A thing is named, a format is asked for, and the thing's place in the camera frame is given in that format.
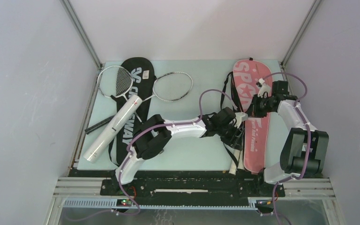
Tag black racket bag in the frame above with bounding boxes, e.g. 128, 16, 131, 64
108, 57, 155, 166

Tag white racket under pink bag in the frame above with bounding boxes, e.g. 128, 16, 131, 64
85, 71, 194, 134

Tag aluminium frame post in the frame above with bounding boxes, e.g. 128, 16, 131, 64
60, 0, 103, 171
281, 0, 323, 69

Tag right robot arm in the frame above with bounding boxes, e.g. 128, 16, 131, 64
247, 79, 329, 196

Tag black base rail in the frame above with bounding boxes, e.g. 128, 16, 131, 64
69, 169, 285, 207

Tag white shuttlecock tube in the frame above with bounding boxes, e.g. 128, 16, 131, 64
82, 95, 143, 163

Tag right aluminium frame post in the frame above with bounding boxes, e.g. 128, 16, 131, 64
281, 0, 323, 69

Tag left aluminium frame post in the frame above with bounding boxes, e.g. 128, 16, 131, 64
60, 0, 103, 171

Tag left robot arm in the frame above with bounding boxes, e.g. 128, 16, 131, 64
111, 107, 248, 195

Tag pink sport racket bag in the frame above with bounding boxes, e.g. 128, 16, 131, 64
225, 58, 271, 174

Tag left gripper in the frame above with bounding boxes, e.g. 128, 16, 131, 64
217, 122, 245, 151

